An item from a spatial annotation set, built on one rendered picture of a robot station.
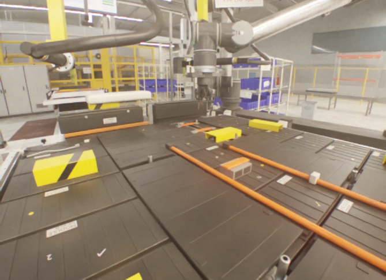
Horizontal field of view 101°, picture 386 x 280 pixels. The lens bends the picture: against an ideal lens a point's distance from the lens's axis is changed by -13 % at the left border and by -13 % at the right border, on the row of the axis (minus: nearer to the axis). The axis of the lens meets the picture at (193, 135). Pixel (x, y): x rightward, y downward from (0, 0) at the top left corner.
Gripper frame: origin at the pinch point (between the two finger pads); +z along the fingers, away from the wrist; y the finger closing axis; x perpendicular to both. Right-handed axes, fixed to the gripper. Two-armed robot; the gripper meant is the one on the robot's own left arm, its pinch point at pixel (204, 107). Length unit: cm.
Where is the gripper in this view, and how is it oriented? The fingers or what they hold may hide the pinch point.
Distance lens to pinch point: 93.0
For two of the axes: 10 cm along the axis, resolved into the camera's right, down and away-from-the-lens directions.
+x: -8.0, 1.8, -5.7
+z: 0.0, 9.6, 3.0
